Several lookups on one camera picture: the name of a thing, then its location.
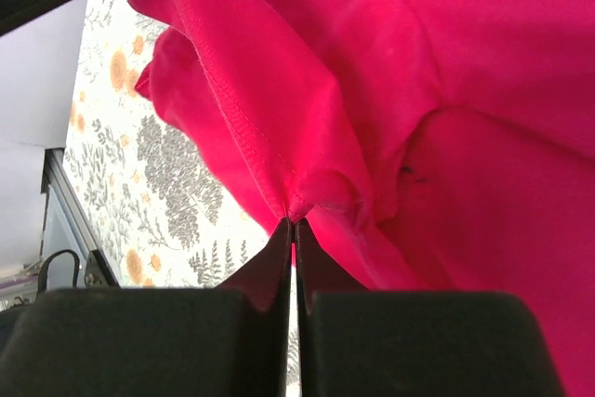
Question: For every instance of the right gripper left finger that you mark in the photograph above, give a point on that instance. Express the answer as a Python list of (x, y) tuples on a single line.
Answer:
[(230, 340)]

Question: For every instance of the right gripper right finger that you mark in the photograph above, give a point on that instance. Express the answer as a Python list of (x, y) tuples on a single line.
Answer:
[(357, 342)]

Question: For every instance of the magenta pink t-shirt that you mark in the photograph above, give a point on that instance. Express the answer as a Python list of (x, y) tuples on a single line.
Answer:
[(431, 144)]

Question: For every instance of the floral patterned table mat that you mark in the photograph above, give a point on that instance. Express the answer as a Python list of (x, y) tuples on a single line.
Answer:
[(156, 211)]

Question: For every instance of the aluminium frame rail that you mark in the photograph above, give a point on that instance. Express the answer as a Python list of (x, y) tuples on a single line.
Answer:
[(66, 225)]

